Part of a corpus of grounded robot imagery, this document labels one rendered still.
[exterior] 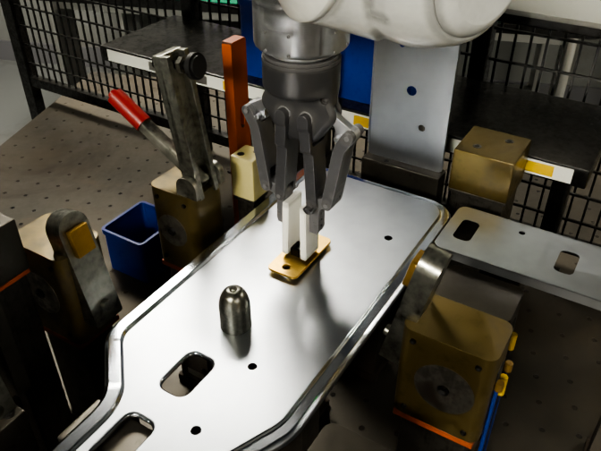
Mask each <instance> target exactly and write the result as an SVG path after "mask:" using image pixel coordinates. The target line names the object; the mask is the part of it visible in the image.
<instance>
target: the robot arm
mask: <svg viewBox="0 0 601 451"><path fill-rule="evenodd" d="M511 2H512V0H252V21H253V41H254V44H255V46H256V47H257V48H258V49H259V50H260V51H261V52H262V54H261V60H262V83H263V87H264V89H265V91H264V93H263V95H262V98H260V97H256V98H254V99H252V100H251V101H250V102H249V103H247V104H246V105H244V106H243V107H242V108H241V111H242V112H243V114H244V116H245V118H246V121H247V123H248V125H249V127H250V133H251V138H252V143H253V148H254V152H255V157H256V161H257V167H258V175H259V180H260V184H261V187H262V189H263V190H265V191H269V190H270V191H271V192H273V193H274V194H275V197H276V198H277V219H278V221H280V222H283V253H286V254H287V253H289V252H290V251H291V247H292V246H293V245H294V244H295V243H296V242H297V241H300V259H301V260H305V261H306V260H307V259H308V258H309V257H310V256H311V255H312V254H313V253H314V252H315V251H316V250H317V248H318V233H319V232H320V231H321V230H322V229H323V227H324V225H325V211H329V210H330V209H331V208H332V207H333V206H334V205H335V204H336V203H338V202H339V201H340V200H341V198H342V196H343V190H344V185H345V182H346V178H347V174H348V171H349V167H350V163H351V157H352V152H353V149H354V145H355V143H356V142H357V140H358V139H359V138H360V136H361V135H362V133H363V132H364V128H363V126H362V125H361V124H360V123H356V124H354V125H352V124H351V123H350V122H349V121H348V120H347V119H346V118H344V117H343V116H342V112H343V111H342V108H341V105H340V103H339V99H338V93H339V89H340V82H341V61H342V54H341V52H342V51H343V50H344V49H345V48H346V47H347V46H349V43H350V34H353V35H357V36H360V37H363V38H368V39H371V40H375V41H380V40H382V39H384V38H386V39H388V40H391V41H393V42H395V43H398V44H400V45H403V46H406V47H417V48H439V47H451V46H457V45H460V44H463V43H466V42H469V41H472V40H473V39H475V38H477V37H479V36H480V35H481V34H483V33H484V32H485V31H486V30H488V29H489V28H490V27H491V26H492V25H493V24H494V23H495V21H497V20H498V19H499V18H500V17H501V16H502V14H503V13H504V12H505V11H506V9H507V8H508V6H509V5H510V3H511ZM272 121H273V122H274V124H275V132H274V127H273V123H272ZM332 127H334V129H335V133H334V142H336V144H335V145H334V149H333V152H332V156H331V160H330V164H329V168H328V172H327V176H326V149H325V146H326V142H327V132H328V131H329V130H330V129H331V128H332ZM299 142H300V153H302V154H303V165H304V180H305V194H306V203H305V204H304V205H303V206H302V205H301V191H295V192H293V191H294V190H295V189H296V188H297V187H298V186H299V185H297V186H296V184H297V183H296V174H297V163H298V150H299ZM276 145H277V148H276Z"/></svg>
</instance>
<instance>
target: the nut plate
mask: <svg viewBox="0 0 601 451"><path fill-rule="evenodd" d="M330 242H331V240H330V239H329V238H327V237H324V236H322V235H318V248H317V250H316V251H315V252H314V253H313V254H312V255H311V256H310V257H309V258H308V259H307V260H306V261H305V260H301V249H297V248H298V247H299V246H300V245H301V242H300V241H297V242H296V243H295V244H294V245H293V246H292V247H291V251H290V252H289V253H287V254H286V253H283V252H281V253H280V254H279V255H278V256H277V257H276V258H275V259H274V260H273V261H272V262H271V263H270V264H269V265H268V269H269V270H270V271H273V272H275V273H277V274H279V275H282V276H284V277H288V278H290V279H296V278H298V277H299V276H300V275H301V274H302V273H303V272H304V270H305V269H306V268H307V267H308V266H309V265H310V264H311V263H312V262H313V261H314V260H315V259H316V258H317V257H318V256H319V255H320V253H321V252H322V251H323V250H324V249H325V248H326V247H327V246H328V245H329V244H330ZM285 266H287V267H290V269H287V270H285V269H283V267H285Z"/></svg>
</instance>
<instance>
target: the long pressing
mask: <svg viewBox="0 0 601 451"><path fill-rule="evenodd" d="M450 219H451V214H450V213H449V211H448V209H447V208H446V207H444V206H443V205H442V204H440V203H438V202H436V201H434V200H430V199H427V198H424V197H420V196H418V195H415V194H412V193H408V192H406V191H400V190H397V189H395V188H392V187H388V186H385V185H383V184H379V183H374V182H371V181H368V180H365V179H362V178H359V177H356V176H353V175H350V174H347V178H346V182H345V185H344V190H343V196H342V198H341V200H340V201H339V202H338V203H336V204H335V205H334V206H333V207H332V208H331V209H330V210H329V211H325V225H324V227H323V229H322V230H321V231H320V232H319V233H318V234H319V235H322V236H324V237H327V238H329V239H330V240H331V242H330V244H329V245H328V246H327V247H326V248H325V249H324V250H323V251H322V252H321V253H320V255H319V256H318V257H317V258H316V259H315V260H314V261H313V262H312V263H311V264H310V265H309V266H308V267H307V268H306V269H305V270H304V272H303V273H302V274H301V275H300V276H299V277H298V278H296V279H290V278H288V277H284V276H282V275H279V274H277V273H275V272H273V271H270V270H269V269H268V265H269V264H270V263H271V262H272V261H273V260H274V259H275V258H276V257H277V256H278V255H279V254H280V253H281V252H282V251H283V222H280V221H278V219H277V198H276V197H275V194H274V193H272V194H270V195H269V196H268V197H267V198H266V199H264V200H263V201H262V202H261V203H259V204H258V205H257V206H256V207H255V208H254V209H253V210H252V211H251V212H249V213H248V214H247V215H246V216H245V217H243V218H242V219H241V220H240V221H239V222H237V223H236V224H235V225H234V226H232V227H231V228H230V229H229V230H228V231H226V232H225V233H224V234H223V235H221V236H220V237H219V238H218V239H217V240H215V241H214V242H213V243H212V244H210V245H209V246H208V247H207V248H206V249H205V250H204V251H203V252H201V253H200V254H199V255H198V256H197V257H196V258H194V259H193V260H192V261H191V262H190V263H188V264H187V265H186V266H185V267H184V268H182V269H181V270H180V271H179V272H177V273H176V274H175V275H174V276H173V277H171V278H170V279H169V280H168V281H166V282H165V283H164V284H163V285H161V286H160V287H159V288H158V289H157V290H156V291H155V292H154V293H152V294H151V295H150V296H149V297H148V298H147V299H145V300H144V301H143V302H142V303H140V304H139V305H138V306H137V307H136V308H134V309H133V310H132V311H131V312H130V313H128V314H127V315H126V316H125V317H124V318H122V319H121V320H120V321H119V322H117V323H116V324H115V325H114V326H113V327H112V329H111V330H110V332H109V333H108V335H107V337H106V341H105V390H104V394H103V396H102V398H101V400H100V402H99V404H98V405H97V407H96V408H95V409H94V410H93V411H92V412H91V413H90V414H89V415H88V416H87V417H86V418H85V419H84V420H83V421H82V422H81V423H80V424H78V425H77V426H76V427H75V428H74V429H73V430H72V431H71V432H70V433H69V434H68V435H67V436H66V437H64V438H63V439H62V440H61V441H60V442H59V443H58V444H57V445H56V446H55V447H54V448H53V449H51V450H50V451H95V450H96V449H97V448H98V447H99V446H100V445H101V444H102V443H103V442H104V441H105V440H106V439H107V438H108V437H109V436H110V435H111V434H112V433H113V432H114V431H115V430H116V429H117V428H118V427H119V426H120V425H121V424H122V423H123V422H124V421H125V420H127V419H129V418H131V417H137V418H140V419H142V420H143V421H145V422H146V423H148V424H150V425H151V426H152V428H153V430H152V432H151V434H150V435H149V436H148V437H147V438H146V439H145V440H144V441H143V442H142V443H141V445H140V446H139V447H138V448H137V449H136V450H135V451H278V450H280V449H282V448H283V447H285V446H287V445H288V444H289V443H291V442H292V441H293V440H294V439H295V438H296V437H297V436H298V435H299V434H300V433H301V431H302V430H303V428H304V427H305V426H306V424H307V423H308V422H309V420H310V418H311V417H312V416H313V414H314V413H315V412H316V410H317V409H318V407H319V406H320V405H321V404H322V402H323V401H324V400H325V398H326V397H327V395H328V394H329V392H330V391H331V390H332V388H333V387H334V385H335V384H336V382H337V381H338V380H339V378H340V377H341V376H342V375H343V373H344V372H345V371H346V369H347V368H348V366H349V365H350V364H351V362H352V360H353V359H354V358H355V356H356V355H357V354H358V352H359V351H360V349H361V348H362V346H363V345H364V344H365V343H366V342H367V340H368V339H369V337H370V336H371V334H372V333H373V332H374V330H375V329H376V328H377V326H378V324H379V323H380V322H381V320H382V319H383V317H384V316H385V315H386V313H387V312H388V311H389V310H390V308H391V307H392V306H393V304H394V302H395V301H396V300H397V298H398V297H399V296H400V294H401V293H402V291H403V290H404V288H405V287H406V286H405V285H403V284H402V281H403V279H404V277H405V275H406V273H407V270H408V268H409V265H410V263H411V261H412V260H413V259H414V257H415V256H416V255H417V253H418V252H419V250H423V251H425V250H426V249H427V247H428V246H429V244H431V243H433V244H434V245H436V244H435V240H436V238H437V236H438V235H440V233H441V232H442V231H443V229H444V228H445V226H446V225H447V223H448V222H449V221H450ZM386 236H390V237H392V238H393V239H392V240H390V241H387V240H386V239H385V237H386ZM228 285H239V286H241V287H243V288H244V289H245V291H246V292H247V294H248V296H249V298H250V308H251V322H252V326H251V328H250V330H249V331H247V332H246V333H244V334H242V335H238V336H231V335H227V334H226V333H225V332H223V331H222V329H221V328H220V318H219V309H218V302H219V297H220V294H221V292H222V291H223V290H224V289H225V288H226V287H227V286H228ZM191 356H198V357H201V358H203V359H205V360H207V361H209V362H211V363H212V365H213V369H212V370H211V371H210V372H209V373H208V374H207V375H206V376H205V378H203V379H202V380H201V381H200V382H199V383H198V385H197V386H195V387H194V388H193V389H192V390H191V391H190V393H189V394H188V395H186V396H174V395H172V394H170V393H169V392H167V391H165V390H163V388H162V385H163V383H164V381H165V380H166V379H167V378H168V377H169V376H170V375H171V374H172V373H173V372H174V371H175V370H176V369H177V368H178V367H179V366H180V365H181V364H182V363H183V362H184V361H185V360H186V359H188V358H189V357H191ZM252 363H254V364H256V365H257V366H258V367H257V368H256V369H255V370H249V369H248V366H249V365H250V364H252ZM194 427H200V428H201V429H202V431H201V432H200V433H199V434H198V435H192V434H191V433H190V430H191V429H192V428H194Z"/></svg>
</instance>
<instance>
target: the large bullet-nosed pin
mask: <svg viewBox="0 0 601 451"><path fill-rule="evenodd" d="M218 309H219V318H220V327H221V329H222V331H223V332H225V333H226V334H227V335H231V336H238V335H242V334H244V333H246V332H247V331H249V330H250V328H251V326H252V324H251V308H250V298H249V296H248V294H247V292H246V291H245V289H244V288H243V287H241V286H239V285H228V286H227V287H226V288H225V289H224V290H223V291H222V292H221V294H220V297H219V302H218Z"/></svg>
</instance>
